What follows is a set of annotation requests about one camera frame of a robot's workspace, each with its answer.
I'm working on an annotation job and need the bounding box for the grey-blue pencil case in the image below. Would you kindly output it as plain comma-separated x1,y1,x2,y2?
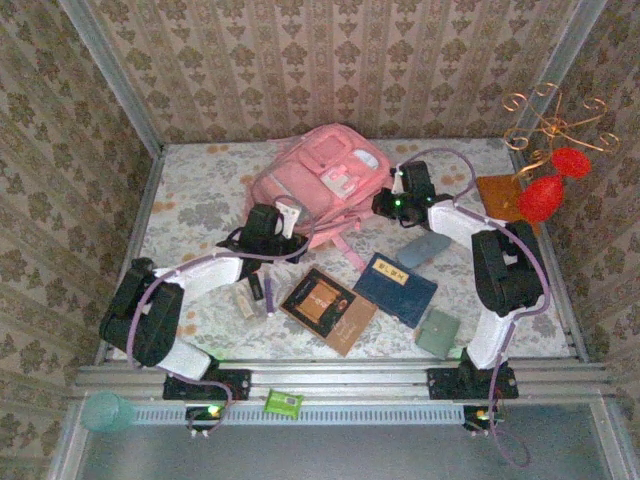
396,234,452,271

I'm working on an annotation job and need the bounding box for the brown and black book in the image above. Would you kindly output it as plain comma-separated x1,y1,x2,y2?
278,267,379,358

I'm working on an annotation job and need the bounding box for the pink backpack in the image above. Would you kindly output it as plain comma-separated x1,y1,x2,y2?
248,123,394,274

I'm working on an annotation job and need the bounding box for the dark blue book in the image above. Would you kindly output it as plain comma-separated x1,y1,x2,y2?
352,252,439,330

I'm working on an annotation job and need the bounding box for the green wallet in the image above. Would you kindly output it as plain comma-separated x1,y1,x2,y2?
415,308,461,358

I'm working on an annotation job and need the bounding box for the beige eraser block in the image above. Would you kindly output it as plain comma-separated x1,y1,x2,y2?
233,289,256,319

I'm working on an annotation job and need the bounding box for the brown wooden board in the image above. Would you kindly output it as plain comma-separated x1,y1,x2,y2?
474,174,544,236

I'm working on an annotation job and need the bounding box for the floral tablecloth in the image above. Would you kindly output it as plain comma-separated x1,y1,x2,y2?
112,138,571,362

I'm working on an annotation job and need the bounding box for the large red mesh ornament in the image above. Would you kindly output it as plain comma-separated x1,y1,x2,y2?
517,177,566,224

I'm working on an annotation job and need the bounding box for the green wipes packet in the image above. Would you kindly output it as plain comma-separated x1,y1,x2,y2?
263,388,305,415

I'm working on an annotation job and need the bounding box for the small red mesh ornament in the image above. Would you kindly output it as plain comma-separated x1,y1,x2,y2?
551,147,593,180

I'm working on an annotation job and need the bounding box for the small black controller board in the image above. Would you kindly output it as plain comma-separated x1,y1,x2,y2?
462,405,507,437
185,405,225,439

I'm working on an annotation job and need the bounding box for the teal plastic cup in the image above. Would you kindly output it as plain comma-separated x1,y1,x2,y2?
79,391,137,435

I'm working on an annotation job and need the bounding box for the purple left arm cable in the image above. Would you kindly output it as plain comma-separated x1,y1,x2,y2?
125,197,317,436

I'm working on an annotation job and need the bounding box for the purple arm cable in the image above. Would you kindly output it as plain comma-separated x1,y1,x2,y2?
397,147,552,469
125,197,317,436

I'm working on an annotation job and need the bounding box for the aluminium side rail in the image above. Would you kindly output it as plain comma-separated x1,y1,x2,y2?
94,149,166,364
507,144,589,362

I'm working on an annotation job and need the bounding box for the aluminium frame rail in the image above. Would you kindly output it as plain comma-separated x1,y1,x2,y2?
74,359,614,401

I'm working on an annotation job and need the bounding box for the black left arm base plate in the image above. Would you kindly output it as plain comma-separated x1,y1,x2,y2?
163,368,251,401

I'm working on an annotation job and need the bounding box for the gold wire stand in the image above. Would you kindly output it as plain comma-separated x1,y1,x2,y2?
502,82,622,209

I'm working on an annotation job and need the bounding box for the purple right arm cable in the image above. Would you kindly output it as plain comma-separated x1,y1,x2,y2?
397,147,552,469

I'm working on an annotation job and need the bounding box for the grey slotted cable duct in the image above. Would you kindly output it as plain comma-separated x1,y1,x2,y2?
132,403,466,426

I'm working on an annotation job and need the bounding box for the aluminium frame post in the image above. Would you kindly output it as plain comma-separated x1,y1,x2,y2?
58,0,166,157
514,0,609,146

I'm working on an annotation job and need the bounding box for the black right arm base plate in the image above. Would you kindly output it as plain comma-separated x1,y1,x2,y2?
427,367,520,401

